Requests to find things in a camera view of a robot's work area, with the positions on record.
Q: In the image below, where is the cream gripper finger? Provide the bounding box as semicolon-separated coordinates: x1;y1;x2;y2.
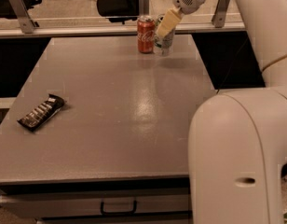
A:
156;7;183;38

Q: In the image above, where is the white green 7up can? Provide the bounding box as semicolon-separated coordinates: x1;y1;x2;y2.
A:
154;14;175;57

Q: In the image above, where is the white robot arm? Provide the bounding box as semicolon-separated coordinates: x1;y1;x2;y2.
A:
188;0;287;224

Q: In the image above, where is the red coke can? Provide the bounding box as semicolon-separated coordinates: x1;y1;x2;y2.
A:
137;15;155;53

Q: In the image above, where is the black office chair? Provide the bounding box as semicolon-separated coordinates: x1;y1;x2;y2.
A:
96;0;139;23

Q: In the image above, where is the grey drawer cabinet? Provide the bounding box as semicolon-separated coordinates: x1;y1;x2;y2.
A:
0;35;213;224

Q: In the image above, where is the black snack bar wrapper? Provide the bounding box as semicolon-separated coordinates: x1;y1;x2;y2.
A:
17;94;65;132

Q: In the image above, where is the middle metal bracket post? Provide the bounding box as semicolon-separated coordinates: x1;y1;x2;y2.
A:
138;0;149;15

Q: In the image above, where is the metal bracket post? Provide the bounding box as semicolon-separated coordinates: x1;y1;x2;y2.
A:
138;0;149;15
212;0;230;28
8;0;36;34

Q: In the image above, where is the right metal bracket post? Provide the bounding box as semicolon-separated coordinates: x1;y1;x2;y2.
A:
212;0;230;28

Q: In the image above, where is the black cable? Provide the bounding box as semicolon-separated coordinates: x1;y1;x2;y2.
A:
215;40;247;95

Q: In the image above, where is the left metal bracket post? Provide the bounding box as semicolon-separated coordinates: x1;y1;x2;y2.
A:
8;0;36;34

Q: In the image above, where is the black drawer handle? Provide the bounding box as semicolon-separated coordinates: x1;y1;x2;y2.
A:
100;201;137;216

